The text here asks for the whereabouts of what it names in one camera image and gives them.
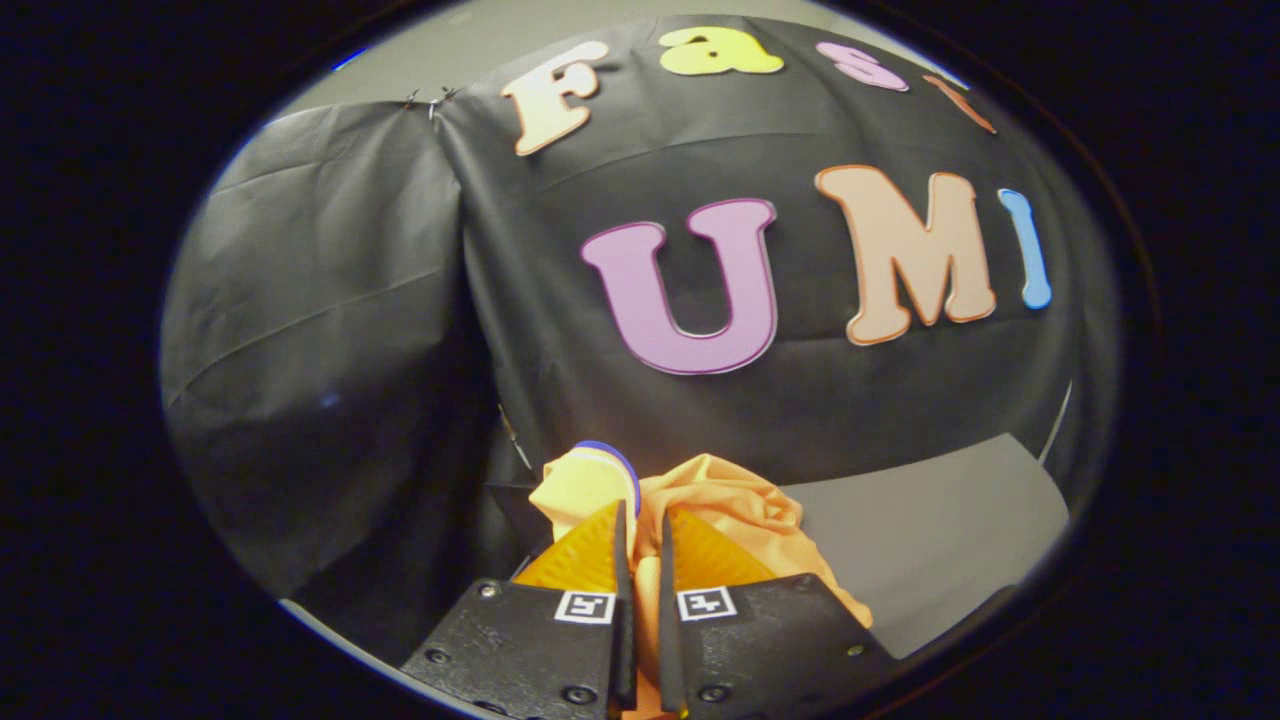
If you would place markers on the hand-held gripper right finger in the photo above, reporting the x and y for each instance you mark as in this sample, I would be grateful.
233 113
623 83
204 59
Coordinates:
672 640

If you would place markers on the orange garment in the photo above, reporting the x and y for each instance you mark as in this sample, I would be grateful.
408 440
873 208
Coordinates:
740 500

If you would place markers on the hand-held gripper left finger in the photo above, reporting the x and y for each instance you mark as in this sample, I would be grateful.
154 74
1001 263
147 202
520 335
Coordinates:
625 620

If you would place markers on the beige cabinet with dark frame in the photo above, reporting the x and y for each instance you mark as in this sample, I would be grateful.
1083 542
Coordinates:
930 540

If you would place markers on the black backdrop cloth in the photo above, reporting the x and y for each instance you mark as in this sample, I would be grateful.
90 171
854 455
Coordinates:
350 300

